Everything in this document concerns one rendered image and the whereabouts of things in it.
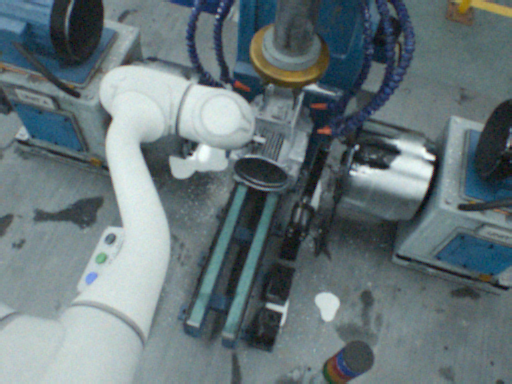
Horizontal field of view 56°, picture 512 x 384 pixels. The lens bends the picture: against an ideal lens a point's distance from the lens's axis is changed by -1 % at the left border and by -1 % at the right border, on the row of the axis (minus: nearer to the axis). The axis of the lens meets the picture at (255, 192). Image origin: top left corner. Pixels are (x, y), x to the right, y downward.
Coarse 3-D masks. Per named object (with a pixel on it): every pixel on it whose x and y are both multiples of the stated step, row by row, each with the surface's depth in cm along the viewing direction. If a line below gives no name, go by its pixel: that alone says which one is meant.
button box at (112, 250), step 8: (104, 232) 115; (112, 232) 114; (120, 232) 113; (120, 240) 112; (96, 248) 113; (104, 248) 112; (112, 248) 111; (120, 248) 111; (96, 256) 112; (112, 256) 110; (88, 264) 111; (96, 264) 110; (104, 264) 109; (88, 272) 110; (96, 272) 109; (80, 280) 109; (80, 288) 108
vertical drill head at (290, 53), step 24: (288, 0) 93; (312, 0) 92; (288, 24) 98; (312, 24) 98; (264, 48) 106; (288, 48) 103; (312, 48) 107; (264, 72) 106; (288, 72) 106; (312, 72) 106
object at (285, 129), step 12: (264, 96) 128; (276, 96) 130; (288, 96) 130; (300, 96) 127; (276, 108) 127; (288, 108) 129; (300, 108) 130; (264, 120) 123; (276, 120) 127; (288, 120) 123; (276, 132) 126; (288, 132) 125
